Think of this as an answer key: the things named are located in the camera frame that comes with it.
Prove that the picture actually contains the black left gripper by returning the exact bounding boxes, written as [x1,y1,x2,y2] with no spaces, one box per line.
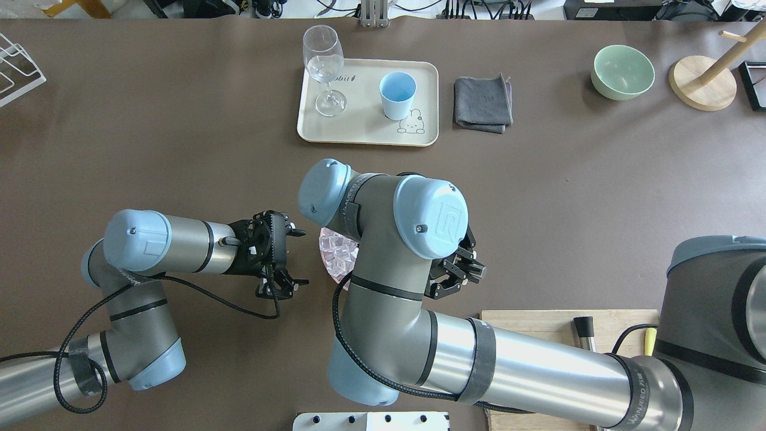
[224,211,309,299]

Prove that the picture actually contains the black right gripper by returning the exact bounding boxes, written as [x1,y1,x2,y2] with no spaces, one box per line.
[424,228,486,300]

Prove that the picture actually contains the clear plastic ice cubes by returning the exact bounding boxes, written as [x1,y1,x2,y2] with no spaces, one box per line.
[322,230,360,277]

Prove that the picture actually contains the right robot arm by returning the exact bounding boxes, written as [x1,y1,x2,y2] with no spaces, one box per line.
[299,159,764,430]

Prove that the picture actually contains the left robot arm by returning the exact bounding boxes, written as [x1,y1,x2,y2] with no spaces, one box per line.
[2,210,306,426]

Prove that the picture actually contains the light blue plastic cup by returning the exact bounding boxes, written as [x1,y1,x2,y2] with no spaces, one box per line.
[379,71,418,121]

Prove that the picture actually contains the pink plastic bowl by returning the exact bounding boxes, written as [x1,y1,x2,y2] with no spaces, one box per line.
[317,226,360,284]

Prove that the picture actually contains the wooden cutting board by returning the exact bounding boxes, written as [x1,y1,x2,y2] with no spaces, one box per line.
[481,310,659,430]

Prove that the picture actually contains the cream rabbit serving tray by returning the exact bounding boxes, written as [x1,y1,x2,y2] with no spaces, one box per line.
[296,58,440,147]

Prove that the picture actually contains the yellow plastic knife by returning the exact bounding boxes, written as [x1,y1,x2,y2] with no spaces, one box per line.
[643,327,657,356]

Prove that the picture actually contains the clear wine glass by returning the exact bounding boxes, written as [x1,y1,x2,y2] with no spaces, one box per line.
[303,25,346,117]

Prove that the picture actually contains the mint green bowl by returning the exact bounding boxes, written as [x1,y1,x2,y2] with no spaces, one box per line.
[590,45,655,101]

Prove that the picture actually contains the wooden mug tree stand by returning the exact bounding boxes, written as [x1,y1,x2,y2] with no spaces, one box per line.
[668,20,765,111]

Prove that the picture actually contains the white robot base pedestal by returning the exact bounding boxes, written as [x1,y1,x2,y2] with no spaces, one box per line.
[292,411,451,430]

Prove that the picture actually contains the white wire cup rack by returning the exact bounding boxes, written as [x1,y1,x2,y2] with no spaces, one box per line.
[1,33,47,107]

